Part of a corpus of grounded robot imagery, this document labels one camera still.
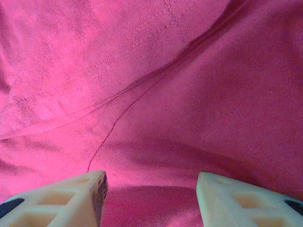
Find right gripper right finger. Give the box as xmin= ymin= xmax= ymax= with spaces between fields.
xmin=196 ymin=171 xmax=303 ymax=227

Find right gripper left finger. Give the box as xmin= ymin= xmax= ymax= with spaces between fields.
xmin=0 ymin=170 xmax=109 ymax=227

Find red t-shirt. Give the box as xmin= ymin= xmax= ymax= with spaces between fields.
xmin=0 ymin=0 xmax=303 ymax=227

